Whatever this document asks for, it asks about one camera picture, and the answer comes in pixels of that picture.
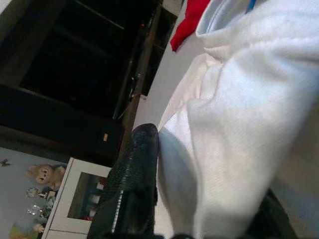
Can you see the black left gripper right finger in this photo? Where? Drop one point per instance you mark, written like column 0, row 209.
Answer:
column 271, row 224

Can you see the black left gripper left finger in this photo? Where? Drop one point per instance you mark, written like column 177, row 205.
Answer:
column 132, row 179

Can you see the white t-shirt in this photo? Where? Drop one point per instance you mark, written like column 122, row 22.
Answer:
column 249, row 112

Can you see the white glass door cabinet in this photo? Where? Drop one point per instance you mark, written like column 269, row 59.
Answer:
column 74, row 165

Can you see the brown monkey plush toy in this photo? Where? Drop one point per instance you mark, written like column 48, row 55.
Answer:
column 42, row 174

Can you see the black tv stand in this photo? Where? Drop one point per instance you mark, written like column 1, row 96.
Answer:
column 74, row 74

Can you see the red shirt white stripes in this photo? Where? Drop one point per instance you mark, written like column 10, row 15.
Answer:
column 187, row 30

